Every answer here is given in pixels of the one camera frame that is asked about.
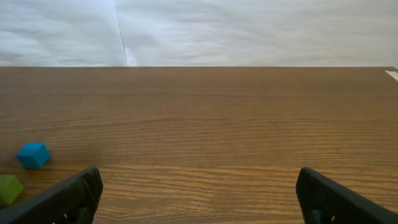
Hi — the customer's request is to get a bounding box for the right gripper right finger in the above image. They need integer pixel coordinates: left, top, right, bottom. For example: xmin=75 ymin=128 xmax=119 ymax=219
xmin=295 ymin=167 xmax=398 ymax=224

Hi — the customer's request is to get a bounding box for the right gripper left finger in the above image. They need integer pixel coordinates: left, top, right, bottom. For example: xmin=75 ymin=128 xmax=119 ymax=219
xmin=0 ymin=166 xmax=104 ymax=224

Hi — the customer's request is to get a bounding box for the blue cube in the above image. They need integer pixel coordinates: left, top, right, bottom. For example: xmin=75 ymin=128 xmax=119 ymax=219
xmin=15 ymin=142 xmax=52 ymax=170

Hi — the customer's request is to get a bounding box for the green cube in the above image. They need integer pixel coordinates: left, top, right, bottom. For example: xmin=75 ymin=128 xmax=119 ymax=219
xmin=0 ymin=174 xmax=25 ymax=207

